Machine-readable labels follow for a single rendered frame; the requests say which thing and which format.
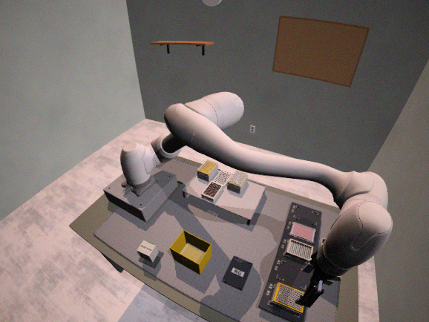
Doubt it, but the black flat pad with label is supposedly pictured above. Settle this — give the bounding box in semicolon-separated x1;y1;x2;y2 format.
222;256;253;291

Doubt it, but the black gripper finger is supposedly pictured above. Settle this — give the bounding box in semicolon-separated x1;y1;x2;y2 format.
295;270;324;308
302;252;318;274

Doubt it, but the yellow waste bin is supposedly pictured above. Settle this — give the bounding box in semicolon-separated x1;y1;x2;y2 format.
170;230;212;275

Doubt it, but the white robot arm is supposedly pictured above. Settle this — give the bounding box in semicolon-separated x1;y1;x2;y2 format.
120;92;393;276

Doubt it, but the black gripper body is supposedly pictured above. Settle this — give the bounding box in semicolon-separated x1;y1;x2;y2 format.
313;255;335;284

